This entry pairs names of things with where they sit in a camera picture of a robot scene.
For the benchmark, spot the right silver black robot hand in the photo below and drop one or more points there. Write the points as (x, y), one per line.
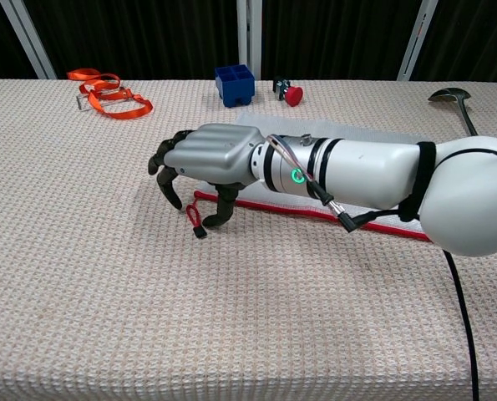
(214, 152)

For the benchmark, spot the mesh pouch with red zipper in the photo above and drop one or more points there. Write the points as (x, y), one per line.
(298, 125)

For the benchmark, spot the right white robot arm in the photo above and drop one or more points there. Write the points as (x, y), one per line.
(369, 167)

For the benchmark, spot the blue compartment box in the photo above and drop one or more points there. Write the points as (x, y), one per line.
(237, 89)

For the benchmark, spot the red emergency stop button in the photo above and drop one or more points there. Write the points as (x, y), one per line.
(293, 96)

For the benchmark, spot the black pleated curtain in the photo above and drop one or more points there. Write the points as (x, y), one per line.
(148, 33)

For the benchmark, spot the beige waffle tablecloth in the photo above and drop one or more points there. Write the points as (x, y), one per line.
(148, 313)

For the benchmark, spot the metal ladle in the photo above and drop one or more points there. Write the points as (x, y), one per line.
(448, 95)

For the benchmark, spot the grey metal frame post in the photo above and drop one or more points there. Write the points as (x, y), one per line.
(244, 37)
(26, 37)
(417, 37)

